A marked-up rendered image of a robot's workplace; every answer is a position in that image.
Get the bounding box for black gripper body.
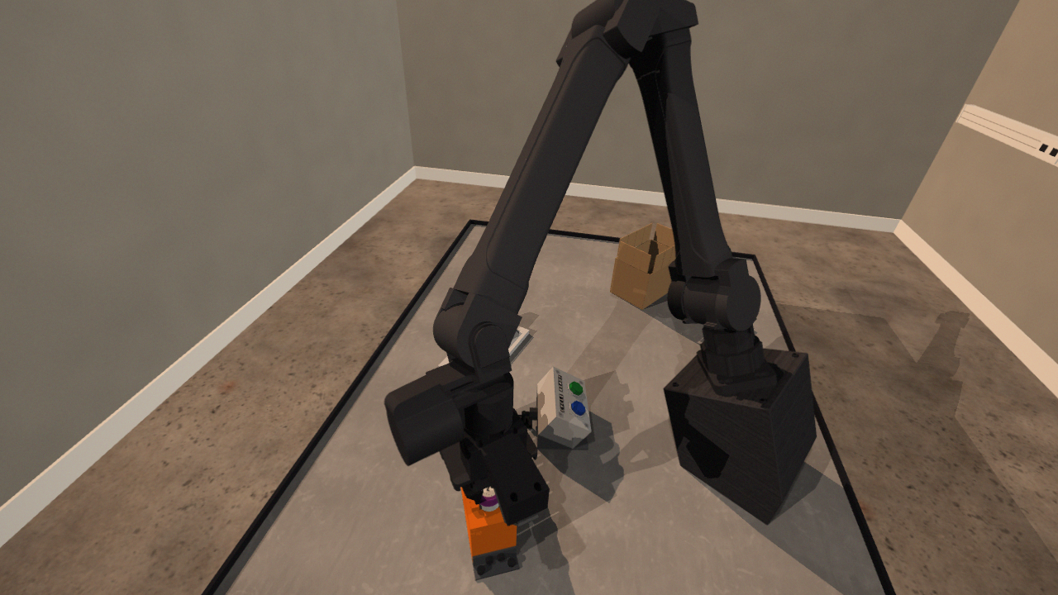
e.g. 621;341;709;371
439;422;537;492

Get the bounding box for beige key housing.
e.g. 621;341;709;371
518;367;591;450

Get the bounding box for brown cardboard box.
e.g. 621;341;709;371
610;224;675;310

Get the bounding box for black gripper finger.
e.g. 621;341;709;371
462;484;484;505

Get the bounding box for black table edge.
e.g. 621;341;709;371
201;219;896;595

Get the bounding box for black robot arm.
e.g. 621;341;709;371
384;0;777;526

